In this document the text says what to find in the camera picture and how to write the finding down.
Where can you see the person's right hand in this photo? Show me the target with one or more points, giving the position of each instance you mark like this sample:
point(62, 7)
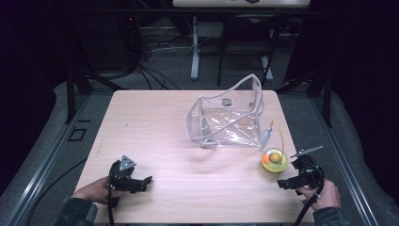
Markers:
point(327, 196)

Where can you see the white desk leg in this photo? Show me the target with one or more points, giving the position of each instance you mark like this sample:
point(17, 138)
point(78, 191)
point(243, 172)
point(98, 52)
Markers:
point(195, 50)

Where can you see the black metal frame stand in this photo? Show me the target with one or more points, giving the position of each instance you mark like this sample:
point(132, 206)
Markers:
point(316, 91)
point(76, 91)

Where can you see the small clear pendant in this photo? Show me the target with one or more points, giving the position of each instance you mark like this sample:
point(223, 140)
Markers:
point(266, 136)

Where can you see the black metal chair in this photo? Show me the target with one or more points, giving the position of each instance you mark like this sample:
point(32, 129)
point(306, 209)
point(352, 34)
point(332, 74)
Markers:
point(247, 34)

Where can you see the aluminium rail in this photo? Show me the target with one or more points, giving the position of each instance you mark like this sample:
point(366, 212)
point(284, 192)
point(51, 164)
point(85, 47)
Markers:
point(40, 166)
point(342, 157)

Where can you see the yellow round toy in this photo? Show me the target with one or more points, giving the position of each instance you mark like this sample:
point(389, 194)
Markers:
point(274, 160)

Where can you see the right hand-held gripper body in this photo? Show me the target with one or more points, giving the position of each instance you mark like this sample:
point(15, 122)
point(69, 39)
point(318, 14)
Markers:
point(309, 171)

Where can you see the clear plastic bag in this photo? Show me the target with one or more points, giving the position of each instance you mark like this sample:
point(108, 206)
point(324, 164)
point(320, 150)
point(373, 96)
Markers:
point(226, 122)

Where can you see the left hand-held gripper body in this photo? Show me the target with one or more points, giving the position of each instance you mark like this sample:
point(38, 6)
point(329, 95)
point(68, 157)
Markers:
point(123, 175)

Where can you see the person's left hand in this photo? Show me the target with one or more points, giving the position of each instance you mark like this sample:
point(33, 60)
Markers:
point(94, 191)

